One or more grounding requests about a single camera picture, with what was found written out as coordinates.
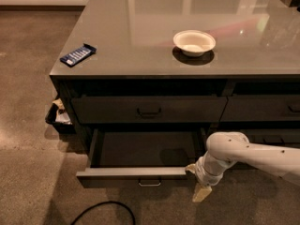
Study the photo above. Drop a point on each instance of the black bin with trash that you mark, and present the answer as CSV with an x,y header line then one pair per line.
x,y
58,118

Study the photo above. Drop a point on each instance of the white paper bowl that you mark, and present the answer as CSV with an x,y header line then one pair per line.
x,y
194,43

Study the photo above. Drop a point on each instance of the dark grey drawer cabinet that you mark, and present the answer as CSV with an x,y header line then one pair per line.
x,y
256,53

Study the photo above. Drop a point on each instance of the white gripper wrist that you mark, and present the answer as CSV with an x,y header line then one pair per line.
x,y
202,176

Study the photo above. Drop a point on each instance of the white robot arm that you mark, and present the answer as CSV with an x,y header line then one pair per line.
x,y
225,149

